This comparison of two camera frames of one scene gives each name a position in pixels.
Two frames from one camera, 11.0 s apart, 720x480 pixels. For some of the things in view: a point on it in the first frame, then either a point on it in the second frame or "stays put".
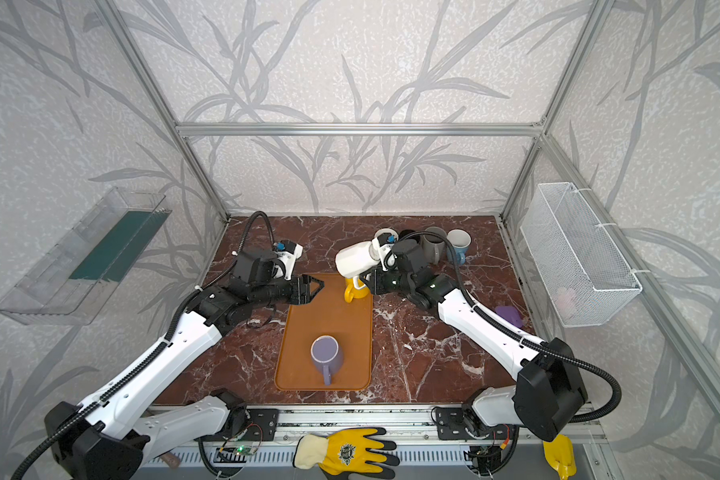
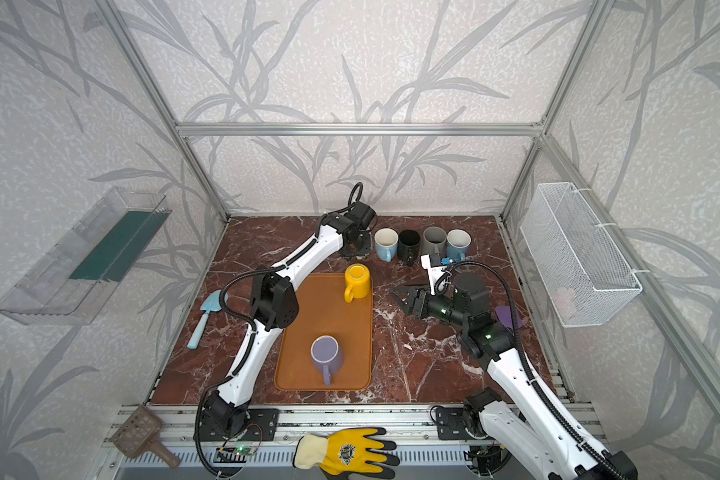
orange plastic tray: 327,313 stays put
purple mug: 328,355 stays put
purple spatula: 511,314 stays put
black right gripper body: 374,281 -> 420,302
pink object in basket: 565,301 stays put
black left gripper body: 294,289 -> 357,241
